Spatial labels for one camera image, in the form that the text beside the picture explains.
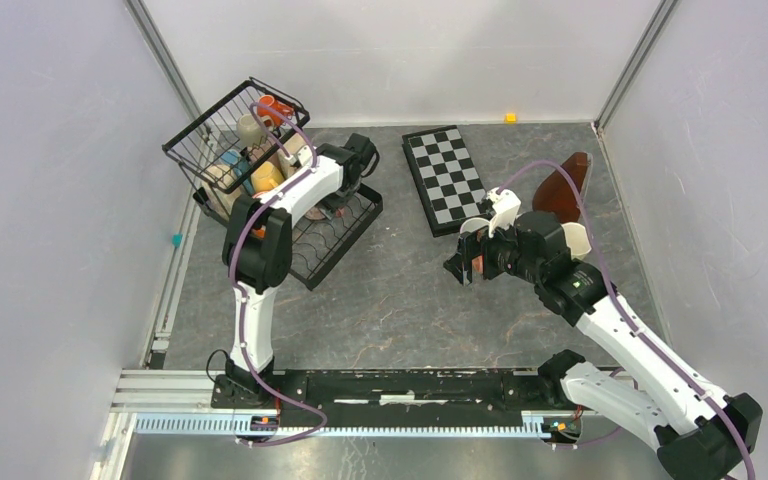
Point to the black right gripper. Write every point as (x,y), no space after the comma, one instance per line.
(475,244)

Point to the yellow mug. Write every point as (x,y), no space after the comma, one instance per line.
(577,240)

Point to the pink floral mug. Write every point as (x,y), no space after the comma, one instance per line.
(321,213)

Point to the salmon pink mug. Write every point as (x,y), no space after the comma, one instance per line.
(478,265)

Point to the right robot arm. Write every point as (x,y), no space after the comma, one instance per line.
(695,428)

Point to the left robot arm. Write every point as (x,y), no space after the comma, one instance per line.
(258,247)

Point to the black dish rack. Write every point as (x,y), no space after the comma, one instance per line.
(318,246)

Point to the orange cup in rack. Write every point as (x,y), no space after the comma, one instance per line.
(258,232)

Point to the cream mug in rack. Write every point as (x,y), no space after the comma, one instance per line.
(220,177)

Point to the black white chessboard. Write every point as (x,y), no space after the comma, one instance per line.
(447,181)

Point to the brown wedge object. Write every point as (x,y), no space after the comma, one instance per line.
(556,196)

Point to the tan tall cup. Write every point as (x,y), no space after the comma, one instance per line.
(286,159)

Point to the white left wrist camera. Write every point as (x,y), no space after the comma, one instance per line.
(304,156)

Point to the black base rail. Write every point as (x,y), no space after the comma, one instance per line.
(420,398)

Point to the black wire basket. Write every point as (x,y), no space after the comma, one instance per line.
(201,143)

